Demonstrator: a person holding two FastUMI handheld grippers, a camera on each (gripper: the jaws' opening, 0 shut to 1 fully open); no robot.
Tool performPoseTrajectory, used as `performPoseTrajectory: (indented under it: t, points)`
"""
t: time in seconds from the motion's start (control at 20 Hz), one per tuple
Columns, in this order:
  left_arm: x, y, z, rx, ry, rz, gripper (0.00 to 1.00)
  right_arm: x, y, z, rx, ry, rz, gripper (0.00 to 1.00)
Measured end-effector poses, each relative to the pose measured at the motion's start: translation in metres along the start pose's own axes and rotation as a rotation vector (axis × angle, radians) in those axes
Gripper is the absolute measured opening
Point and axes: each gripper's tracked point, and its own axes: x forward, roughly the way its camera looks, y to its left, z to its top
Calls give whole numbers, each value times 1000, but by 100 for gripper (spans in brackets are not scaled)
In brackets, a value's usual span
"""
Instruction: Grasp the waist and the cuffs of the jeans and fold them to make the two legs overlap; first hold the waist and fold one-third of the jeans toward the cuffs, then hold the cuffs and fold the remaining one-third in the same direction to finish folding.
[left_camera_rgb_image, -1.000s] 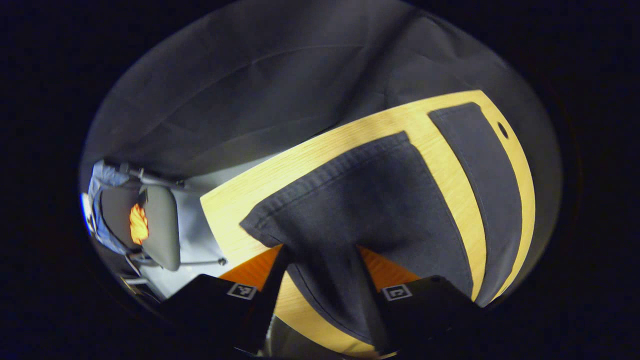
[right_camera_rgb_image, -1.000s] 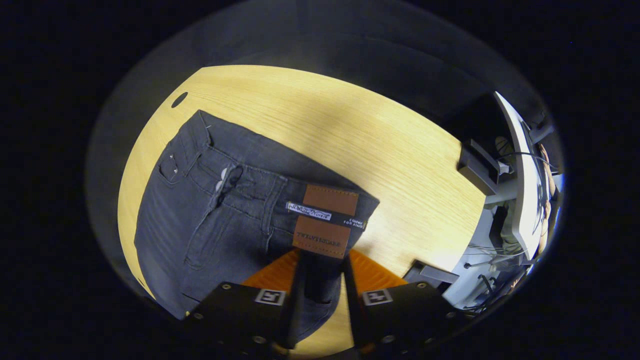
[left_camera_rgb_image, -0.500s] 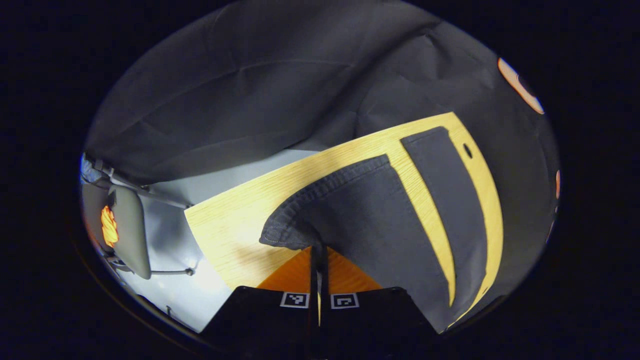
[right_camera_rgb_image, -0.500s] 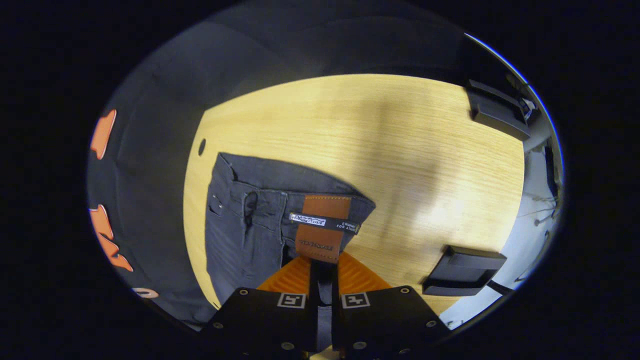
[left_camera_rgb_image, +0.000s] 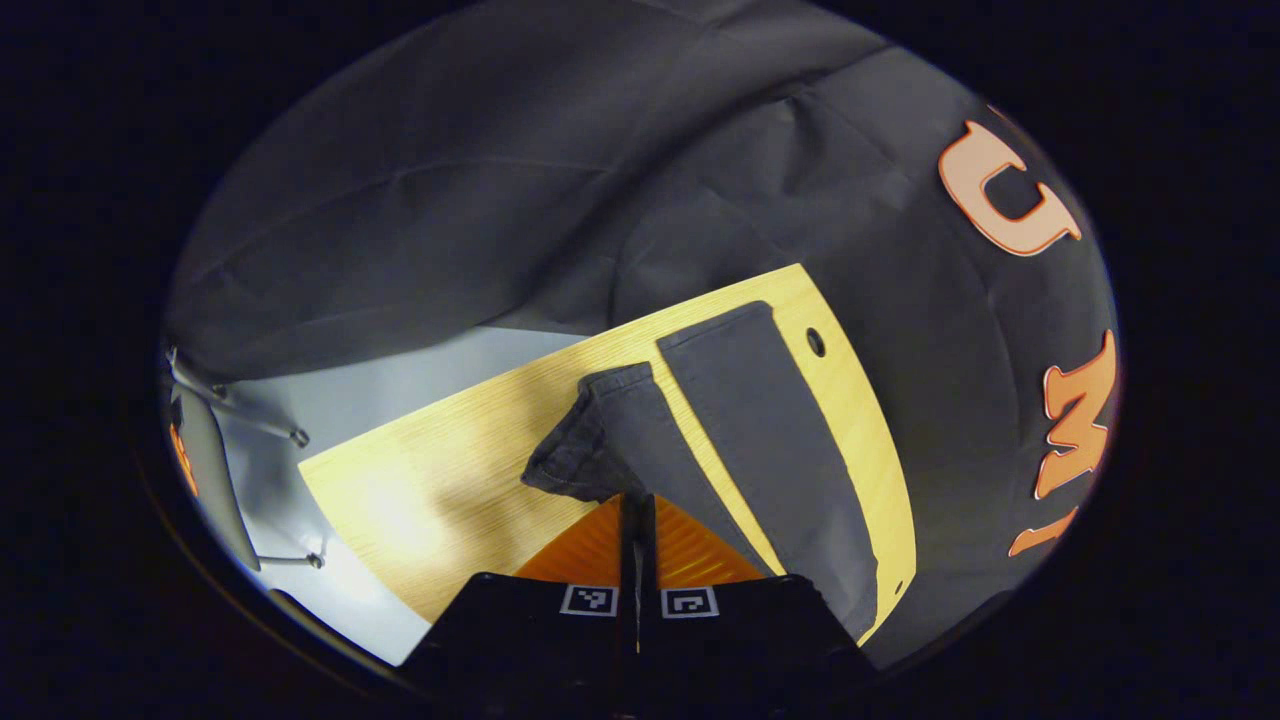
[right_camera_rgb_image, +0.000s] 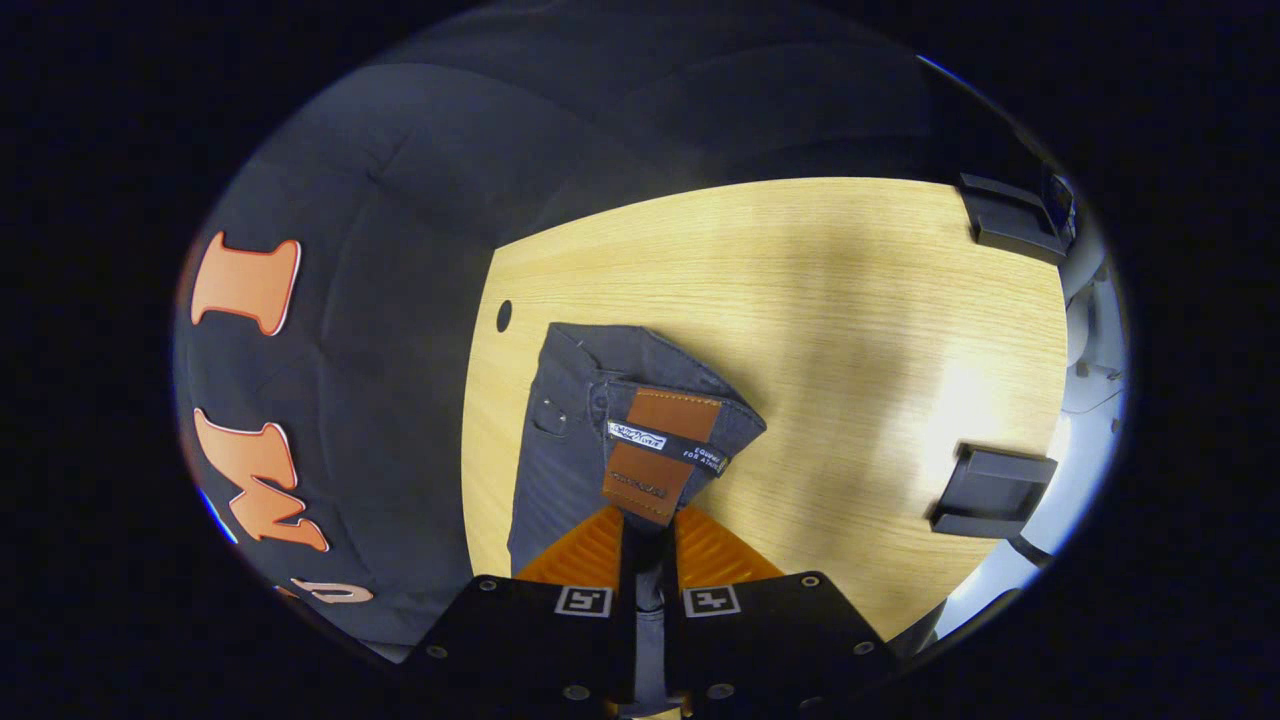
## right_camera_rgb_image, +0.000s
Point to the black backdrop cloth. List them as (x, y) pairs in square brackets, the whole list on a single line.
[(400, 250)]

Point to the black plastic holder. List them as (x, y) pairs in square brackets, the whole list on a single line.
[(990, 490), (1010, 225)]

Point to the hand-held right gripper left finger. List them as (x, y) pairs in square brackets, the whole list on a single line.
[(530, 640)]

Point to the dark grey jeans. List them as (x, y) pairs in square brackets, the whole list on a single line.
[(570, 470)]

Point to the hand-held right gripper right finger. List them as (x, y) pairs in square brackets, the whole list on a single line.
[(770, 640)]

